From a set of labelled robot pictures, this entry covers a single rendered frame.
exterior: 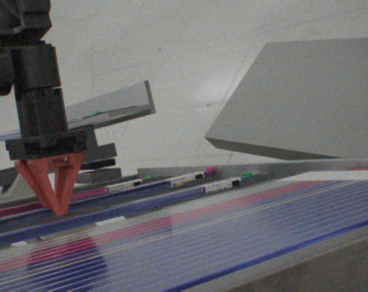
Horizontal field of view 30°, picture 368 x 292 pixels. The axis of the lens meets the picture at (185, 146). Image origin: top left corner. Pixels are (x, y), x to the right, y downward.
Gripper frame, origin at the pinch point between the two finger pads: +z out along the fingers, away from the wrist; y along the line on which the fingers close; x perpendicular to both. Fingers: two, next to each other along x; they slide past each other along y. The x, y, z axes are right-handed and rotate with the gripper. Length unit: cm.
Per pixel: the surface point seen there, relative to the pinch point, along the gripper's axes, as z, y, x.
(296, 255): -0.8, 48.2, -9.8
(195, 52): -31, -158, 160
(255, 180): 0.7, 12.4, 22.0
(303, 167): -0.4, 17.9, 25.3
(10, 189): 0.6, -41.5, 12.6
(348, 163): -0.7, 24.8, 25.3
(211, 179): 0.8, 1.4, 24.0
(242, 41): -31, -128, 159
